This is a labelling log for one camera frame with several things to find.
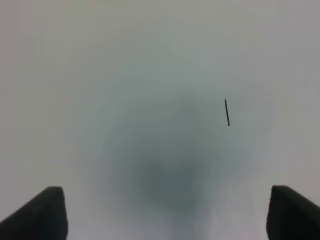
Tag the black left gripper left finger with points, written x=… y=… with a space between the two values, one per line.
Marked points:
x=44 y=217

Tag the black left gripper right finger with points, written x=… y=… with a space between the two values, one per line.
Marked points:
x=291 y=216

